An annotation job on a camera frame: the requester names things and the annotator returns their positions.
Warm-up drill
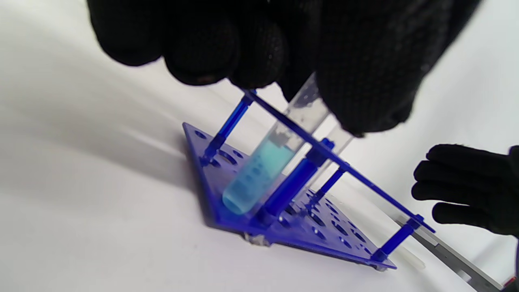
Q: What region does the person's left hand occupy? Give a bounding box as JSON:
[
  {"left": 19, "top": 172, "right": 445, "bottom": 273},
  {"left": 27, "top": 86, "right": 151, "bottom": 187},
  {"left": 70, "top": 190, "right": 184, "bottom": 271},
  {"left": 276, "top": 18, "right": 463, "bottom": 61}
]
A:
[{"left": 86, "top": 0, "right": 483, "bottom": 137}]

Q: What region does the blue test tube rack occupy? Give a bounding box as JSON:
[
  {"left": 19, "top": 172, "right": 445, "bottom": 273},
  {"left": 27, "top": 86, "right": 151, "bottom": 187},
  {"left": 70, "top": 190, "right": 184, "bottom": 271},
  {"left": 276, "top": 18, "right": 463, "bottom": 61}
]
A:
[{"left": 182, "top": 89, "right": 436, "bottom": 271}]

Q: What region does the test tube with blue liquid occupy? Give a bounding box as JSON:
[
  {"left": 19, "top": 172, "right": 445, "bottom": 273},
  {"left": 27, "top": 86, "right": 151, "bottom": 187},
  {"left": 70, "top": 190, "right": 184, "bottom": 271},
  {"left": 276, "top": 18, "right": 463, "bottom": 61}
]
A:
[{"left": 222, "top": 73, "right": 331, "bottom": 215}]

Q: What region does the grey metal strip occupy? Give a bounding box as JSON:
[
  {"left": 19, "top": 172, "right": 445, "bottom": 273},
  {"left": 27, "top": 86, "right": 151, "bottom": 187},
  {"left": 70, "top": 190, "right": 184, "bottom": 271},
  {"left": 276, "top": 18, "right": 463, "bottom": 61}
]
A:
[{"left": 395, "top": 219, "right": 505, "bottom": 292}]

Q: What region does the person's right hand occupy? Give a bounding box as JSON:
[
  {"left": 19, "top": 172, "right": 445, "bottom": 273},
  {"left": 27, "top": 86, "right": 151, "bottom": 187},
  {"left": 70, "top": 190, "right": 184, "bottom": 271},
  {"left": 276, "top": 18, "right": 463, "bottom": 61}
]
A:
[{"left": 411, "top": 144, "right": 519, "bottom": 238}]

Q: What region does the clear test tube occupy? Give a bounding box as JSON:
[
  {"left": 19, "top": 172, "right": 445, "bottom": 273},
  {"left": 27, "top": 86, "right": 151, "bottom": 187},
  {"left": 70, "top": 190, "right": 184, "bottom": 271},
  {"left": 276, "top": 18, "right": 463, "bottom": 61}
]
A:
[{"left": 302, "top": 118, "right": 354, "bottom": 195}]

